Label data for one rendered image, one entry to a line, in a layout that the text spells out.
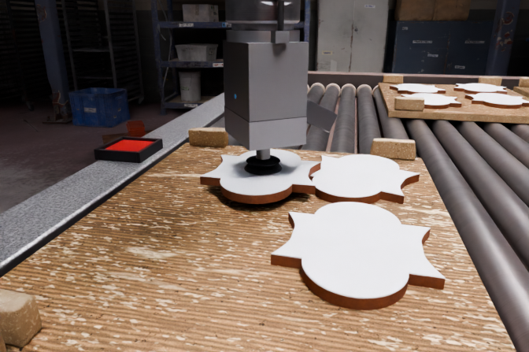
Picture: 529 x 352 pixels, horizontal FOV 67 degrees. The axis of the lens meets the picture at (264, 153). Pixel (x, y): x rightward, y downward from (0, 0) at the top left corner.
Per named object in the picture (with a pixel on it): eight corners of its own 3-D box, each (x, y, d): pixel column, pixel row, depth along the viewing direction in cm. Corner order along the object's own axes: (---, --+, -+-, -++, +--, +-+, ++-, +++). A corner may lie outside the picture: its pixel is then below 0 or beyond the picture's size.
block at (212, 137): (188, 146, 60) (187, 128, 59) (193, 142, 62) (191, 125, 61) (225, 148, 59) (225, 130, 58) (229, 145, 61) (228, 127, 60)
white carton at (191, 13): (182, 23, 482) (181, 4, 475) (194, 23, 508) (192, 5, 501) (209, 23, 472) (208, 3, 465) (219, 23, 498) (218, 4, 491)
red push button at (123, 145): (102, 158, 61) (101, 150, 61) (123, 146, 67) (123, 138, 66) (138, 161, 60) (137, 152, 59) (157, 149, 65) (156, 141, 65)
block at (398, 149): (369, 158, 55) (371, 139, 54) (369, 153, 57) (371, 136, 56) (415, 161, 54) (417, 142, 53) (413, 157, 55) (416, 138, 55)
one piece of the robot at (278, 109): (360, 1, 38) (349, 161, 44) (315, 5, 46) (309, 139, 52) (242, -1, 34) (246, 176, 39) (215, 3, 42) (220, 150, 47)
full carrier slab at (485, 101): (387, 117, 85) (390, 97, 83) (378, 87, 123) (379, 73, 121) (573, 126, 78) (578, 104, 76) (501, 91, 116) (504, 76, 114)
